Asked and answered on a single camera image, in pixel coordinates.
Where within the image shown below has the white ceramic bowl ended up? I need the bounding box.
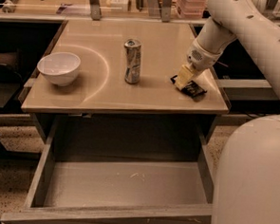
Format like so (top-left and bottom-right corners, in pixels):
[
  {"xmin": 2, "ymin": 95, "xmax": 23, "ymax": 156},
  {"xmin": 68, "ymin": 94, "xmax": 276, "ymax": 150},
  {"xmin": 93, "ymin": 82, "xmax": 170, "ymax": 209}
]
[{"xmin": 37, "ymin": 52, "xmax": 82, "ymax": 86}]

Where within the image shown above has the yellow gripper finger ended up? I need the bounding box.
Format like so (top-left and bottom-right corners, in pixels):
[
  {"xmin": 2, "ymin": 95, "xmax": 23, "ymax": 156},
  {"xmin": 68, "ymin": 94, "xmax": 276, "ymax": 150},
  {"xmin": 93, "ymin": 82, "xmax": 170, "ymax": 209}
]
[
  {"xmin": 175, "ymin": 74, "xmax": 189, "ymax": 90},
  {"xmin": 179, "ymin": 65, "xmax": 199, "ymax": 83}
]

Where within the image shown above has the grey metal frame post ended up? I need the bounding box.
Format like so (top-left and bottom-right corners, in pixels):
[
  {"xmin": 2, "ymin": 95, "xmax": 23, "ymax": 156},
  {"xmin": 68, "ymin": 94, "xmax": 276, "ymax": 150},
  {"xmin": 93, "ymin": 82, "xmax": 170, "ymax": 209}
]
[
  {"xmin": 89, "ymin": 0, "xmax": 102, "ymax": 20},
  {"xmin": 266, "ymin": 0, "xmax": 278, "ymax": 10},
  {"xmin": 161, "ymin": 0, "xmax": 173, "ymax": 23}
]

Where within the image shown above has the black rxbar chocolate wrapper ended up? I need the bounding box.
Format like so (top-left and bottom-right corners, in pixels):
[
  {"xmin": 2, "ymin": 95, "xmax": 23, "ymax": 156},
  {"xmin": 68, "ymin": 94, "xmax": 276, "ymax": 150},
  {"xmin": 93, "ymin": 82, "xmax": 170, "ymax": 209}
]
[{"xmin": 180, "ymin": 81, "xmax": 206, "ymax": 98}]

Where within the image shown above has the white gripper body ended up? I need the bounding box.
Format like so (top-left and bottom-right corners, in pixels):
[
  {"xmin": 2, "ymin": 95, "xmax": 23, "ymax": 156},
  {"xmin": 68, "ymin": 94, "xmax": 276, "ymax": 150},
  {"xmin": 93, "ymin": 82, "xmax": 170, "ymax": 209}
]
[{"xmin": 186, "ymin": 39, "xmax": 222, "ymax": 71}]

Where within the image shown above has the white box on shelf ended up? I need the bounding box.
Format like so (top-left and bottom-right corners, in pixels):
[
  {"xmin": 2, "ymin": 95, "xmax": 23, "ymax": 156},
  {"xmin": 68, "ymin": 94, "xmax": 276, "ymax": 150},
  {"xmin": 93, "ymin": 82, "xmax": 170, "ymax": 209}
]
[{"xmin": 110, "ymin": 0, "xmax": 130, "ymax": 12}]

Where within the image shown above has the open grey top drawer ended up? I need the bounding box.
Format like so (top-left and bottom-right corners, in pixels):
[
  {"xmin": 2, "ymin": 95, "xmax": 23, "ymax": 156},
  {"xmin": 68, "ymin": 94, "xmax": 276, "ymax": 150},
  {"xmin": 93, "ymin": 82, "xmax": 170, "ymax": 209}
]
[{"xmin": 1, "ymin": 115, "xmax": 214, "ymax": 224}]

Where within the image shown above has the silver energy drink can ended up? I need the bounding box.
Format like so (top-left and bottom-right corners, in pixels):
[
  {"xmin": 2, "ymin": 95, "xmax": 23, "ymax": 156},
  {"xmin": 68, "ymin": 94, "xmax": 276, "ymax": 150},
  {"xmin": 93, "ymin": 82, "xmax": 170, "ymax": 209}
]
[{"xmin": 124, "ymin": 39, "xmax": 141, "ymax": 84}]

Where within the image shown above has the pink plastic storage box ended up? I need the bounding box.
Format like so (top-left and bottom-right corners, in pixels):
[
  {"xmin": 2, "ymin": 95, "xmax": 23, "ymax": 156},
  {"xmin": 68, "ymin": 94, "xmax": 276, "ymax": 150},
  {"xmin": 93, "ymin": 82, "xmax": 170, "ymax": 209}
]
[{"xmin": 176, "ymin": 0, "xmax": 207, "ymax": 19}]

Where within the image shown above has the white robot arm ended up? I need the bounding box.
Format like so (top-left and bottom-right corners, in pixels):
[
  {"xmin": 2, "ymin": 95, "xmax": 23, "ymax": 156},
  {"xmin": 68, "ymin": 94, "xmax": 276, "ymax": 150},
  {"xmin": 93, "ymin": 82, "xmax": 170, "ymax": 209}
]
[{"xmin": 174, "ymin": 0, "xmax": 280, "ymax": 224}]

